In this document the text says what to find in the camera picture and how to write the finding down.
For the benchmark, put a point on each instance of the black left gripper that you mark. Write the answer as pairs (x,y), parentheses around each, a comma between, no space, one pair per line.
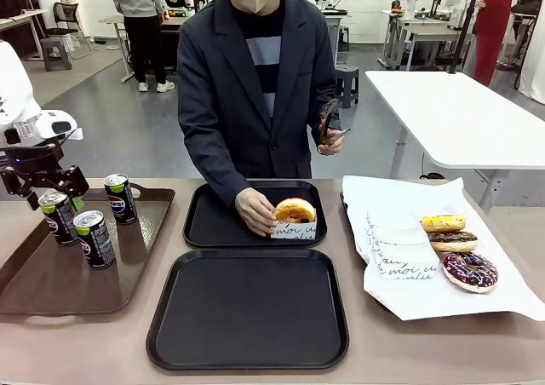
(34,159)

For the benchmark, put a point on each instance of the black Pepsi can green top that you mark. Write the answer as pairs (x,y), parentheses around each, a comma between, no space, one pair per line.
(95,242)
(58,221)
(120,202)

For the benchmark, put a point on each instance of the dark metal tongs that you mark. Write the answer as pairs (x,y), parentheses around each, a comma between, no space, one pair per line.
(327,114)

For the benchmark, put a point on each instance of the yellow glazed donut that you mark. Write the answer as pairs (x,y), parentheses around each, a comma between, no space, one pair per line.
(443,222)

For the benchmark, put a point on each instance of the chocolate glazed donut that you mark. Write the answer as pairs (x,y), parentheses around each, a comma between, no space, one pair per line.
(453,242)

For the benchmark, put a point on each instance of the purple sprinkled donut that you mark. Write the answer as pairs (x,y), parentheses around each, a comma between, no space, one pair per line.
(453,270)

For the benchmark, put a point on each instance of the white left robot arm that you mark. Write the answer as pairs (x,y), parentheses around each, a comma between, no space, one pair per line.
(13,91)

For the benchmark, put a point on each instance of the person's right forearm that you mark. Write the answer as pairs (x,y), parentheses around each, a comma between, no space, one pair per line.
(213,168)

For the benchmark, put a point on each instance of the person's left forearm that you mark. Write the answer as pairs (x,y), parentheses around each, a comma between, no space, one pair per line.
(328,104)

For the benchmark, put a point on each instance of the person's right hand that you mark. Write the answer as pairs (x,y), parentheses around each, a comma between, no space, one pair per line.
(253,210)

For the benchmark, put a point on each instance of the person's left hand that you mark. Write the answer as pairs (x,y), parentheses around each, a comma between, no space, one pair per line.
(334,145)

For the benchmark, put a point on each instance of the brown plastic tray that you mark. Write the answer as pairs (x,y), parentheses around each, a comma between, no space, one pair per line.
(64,283)

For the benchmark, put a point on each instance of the grey step stool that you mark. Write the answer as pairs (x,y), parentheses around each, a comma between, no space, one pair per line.
(55,55)

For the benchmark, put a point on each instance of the light wooden desk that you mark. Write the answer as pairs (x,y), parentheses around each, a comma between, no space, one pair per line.
(17,18)

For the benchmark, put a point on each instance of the black office chair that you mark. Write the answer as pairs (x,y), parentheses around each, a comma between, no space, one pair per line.
(66,16)

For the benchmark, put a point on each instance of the small black plastic tray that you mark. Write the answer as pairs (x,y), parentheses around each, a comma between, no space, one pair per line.
(217,227)

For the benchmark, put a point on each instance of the person in grey hoodie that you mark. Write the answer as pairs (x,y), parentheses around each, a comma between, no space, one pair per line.
(136,1)

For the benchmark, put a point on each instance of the person in dark jacket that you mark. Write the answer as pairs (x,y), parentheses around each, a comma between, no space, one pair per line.
(230,95)

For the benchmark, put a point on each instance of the large black plastic tray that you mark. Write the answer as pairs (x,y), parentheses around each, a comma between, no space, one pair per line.
(247,308)

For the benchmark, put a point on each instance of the grey plastic stool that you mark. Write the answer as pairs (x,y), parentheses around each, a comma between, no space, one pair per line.
(347,84)

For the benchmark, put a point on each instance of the white paper sheet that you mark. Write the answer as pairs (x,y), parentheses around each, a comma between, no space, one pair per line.
(426,300)

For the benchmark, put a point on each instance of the grey white background workbench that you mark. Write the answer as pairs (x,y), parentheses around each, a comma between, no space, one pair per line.
(426,33)

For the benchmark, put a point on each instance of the black tripod pole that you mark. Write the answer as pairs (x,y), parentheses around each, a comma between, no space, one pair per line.
(466,23)

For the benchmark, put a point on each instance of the person in red clothes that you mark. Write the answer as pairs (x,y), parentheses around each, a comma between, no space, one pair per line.
(491,18)

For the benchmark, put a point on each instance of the white curtain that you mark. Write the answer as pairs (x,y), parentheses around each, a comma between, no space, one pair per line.
(534,53)

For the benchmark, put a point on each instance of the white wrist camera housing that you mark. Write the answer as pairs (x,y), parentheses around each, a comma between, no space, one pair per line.
(57,123)

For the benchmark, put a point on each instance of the white frame background table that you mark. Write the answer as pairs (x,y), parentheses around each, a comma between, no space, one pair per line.
(117,21)

